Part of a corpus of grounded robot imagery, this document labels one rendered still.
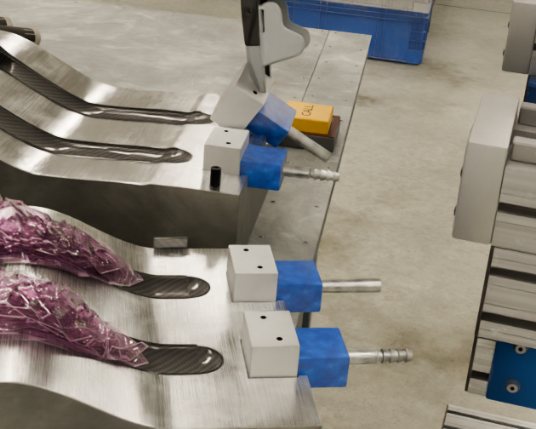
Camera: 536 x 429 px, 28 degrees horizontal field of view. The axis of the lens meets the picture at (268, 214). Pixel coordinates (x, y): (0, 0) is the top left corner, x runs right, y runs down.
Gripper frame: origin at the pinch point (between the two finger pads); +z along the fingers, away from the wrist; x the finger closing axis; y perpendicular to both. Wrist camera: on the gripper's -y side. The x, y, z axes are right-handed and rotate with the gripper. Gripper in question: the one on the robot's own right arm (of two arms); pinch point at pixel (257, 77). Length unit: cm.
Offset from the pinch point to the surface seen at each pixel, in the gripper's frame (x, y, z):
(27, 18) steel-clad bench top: 58, -48, -1
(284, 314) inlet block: -35.3, 7.2, 12.6
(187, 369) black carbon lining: -39.4, 0.4, 15.5
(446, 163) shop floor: 225, 21, 65
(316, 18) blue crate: 322, -30, 28
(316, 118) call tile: 19.2, 3.9, 8.4
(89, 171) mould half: -15.5, -14.1, 6.2
